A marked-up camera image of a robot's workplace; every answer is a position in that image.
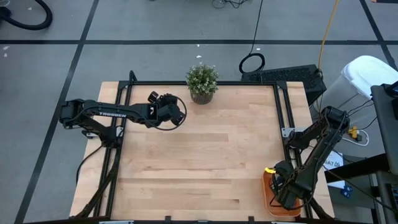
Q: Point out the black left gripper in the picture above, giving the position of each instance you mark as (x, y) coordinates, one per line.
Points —
(168, 109)

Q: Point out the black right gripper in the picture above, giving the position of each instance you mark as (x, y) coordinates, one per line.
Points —
(289, 189)

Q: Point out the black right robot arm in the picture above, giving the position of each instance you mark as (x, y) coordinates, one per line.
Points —
(311, 165)

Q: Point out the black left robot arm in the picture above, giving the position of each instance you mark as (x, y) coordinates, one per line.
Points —
(109, 112)

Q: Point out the orange plastic basket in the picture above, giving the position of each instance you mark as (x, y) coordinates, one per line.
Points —
(281, 213)

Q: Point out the yellow tape tag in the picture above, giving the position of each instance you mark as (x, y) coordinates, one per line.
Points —
(270, 170)

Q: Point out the potted plant in striped pot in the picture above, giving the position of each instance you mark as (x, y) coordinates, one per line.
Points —
(202, 77)

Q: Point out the white paper label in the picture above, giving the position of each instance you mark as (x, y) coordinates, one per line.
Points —
(334, 161)

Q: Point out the silver mounting plate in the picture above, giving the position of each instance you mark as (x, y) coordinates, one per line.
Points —
(119, 131)
(287, 132)

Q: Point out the small blue object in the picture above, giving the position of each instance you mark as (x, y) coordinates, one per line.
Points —
(346, 190)

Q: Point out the black computer case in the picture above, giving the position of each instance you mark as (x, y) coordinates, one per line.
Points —
(289, 77)

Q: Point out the black desk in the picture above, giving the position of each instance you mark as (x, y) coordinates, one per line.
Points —
(385, 124)

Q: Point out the white plastic bin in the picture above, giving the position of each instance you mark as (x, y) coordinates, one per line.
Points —
(367, 74)

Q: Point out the black metal table frame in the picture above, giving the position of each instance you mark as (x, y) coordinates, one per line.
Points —
(155, 83)

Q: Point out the black rail clip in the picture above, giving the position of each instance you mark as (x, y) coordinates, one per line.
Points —
(251, 219)
(168, 219)

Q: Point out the black side table frame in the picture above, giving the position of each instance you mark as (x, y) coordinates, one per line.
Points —
(357, 168)

